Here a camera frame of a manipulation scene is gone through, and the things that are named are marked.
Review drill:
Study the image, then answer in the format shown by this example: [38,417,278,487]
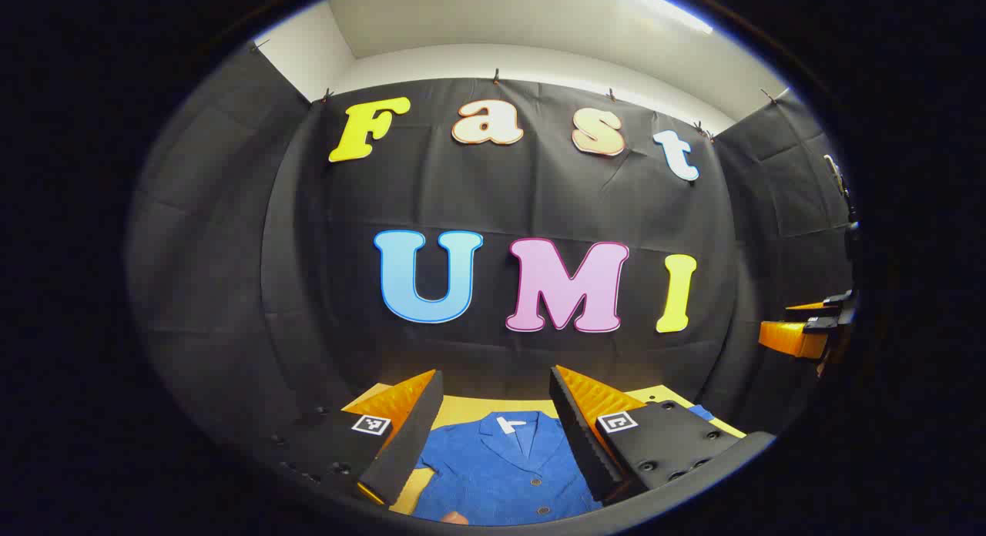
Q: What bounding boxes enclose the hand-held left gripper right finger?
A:
[548,365,775,507]

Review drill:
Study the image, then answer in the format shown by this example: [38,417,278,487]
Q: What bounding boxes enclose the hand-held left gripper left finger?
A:
[270,369,445,508]

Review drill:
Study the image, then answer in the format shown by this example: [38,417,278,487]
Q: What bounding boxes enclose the blue button shirt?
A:
[412,404,717,527]

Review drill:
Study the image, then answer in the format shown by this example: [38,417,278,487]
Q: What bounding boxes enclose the row of cloth clips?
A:
[250,39,779,140]

